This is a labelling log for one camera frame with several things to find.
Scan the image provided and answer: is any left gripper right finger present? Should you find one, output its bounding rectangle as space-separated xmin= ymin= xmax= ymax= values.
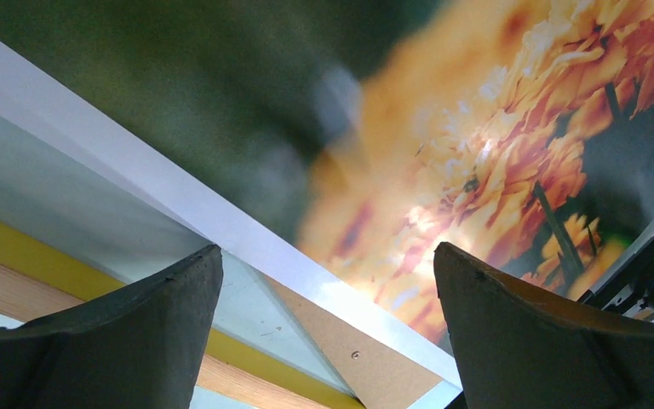
xmin=433 ymin=242 xmax=654 ymax=408

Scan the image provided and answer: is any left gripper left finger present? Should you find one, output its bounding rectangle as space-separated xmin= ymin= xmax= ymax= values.
xmin=0 ymin=245 xmax=223 ymax=408

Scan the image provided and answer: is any yellow wooden picture frame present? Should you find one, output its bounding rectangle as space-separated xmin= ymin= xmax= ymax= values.
xmin=0 ymin=222 xmax=362 ymax=408

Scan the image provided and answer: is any orange flower photo print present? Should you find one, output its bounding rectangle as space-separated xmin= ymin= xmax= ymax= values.
xmin=0 ymin=0 xmax=654 ymax=390

